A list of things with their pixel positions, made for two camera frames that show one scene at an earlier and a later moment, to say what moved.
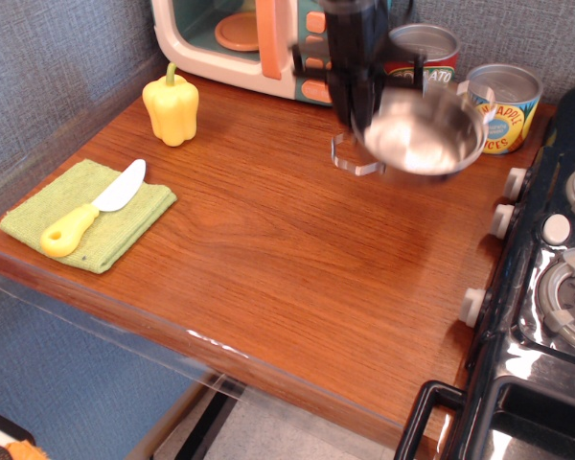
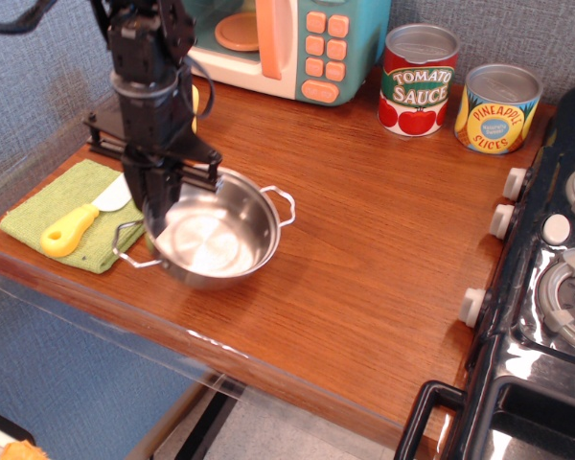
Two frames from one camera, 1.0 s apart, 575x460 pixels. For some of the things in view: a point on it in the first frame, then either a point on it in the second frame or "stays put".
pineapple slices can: [510, 96] stays put
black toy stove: [529, 382] stays put
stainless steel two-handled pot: [420, 129] -> [207, 238]
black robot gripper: [357, 57] -> [153, 124]
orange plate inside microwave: [239, 31] stays put
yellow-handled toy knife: [64, 234] stays put
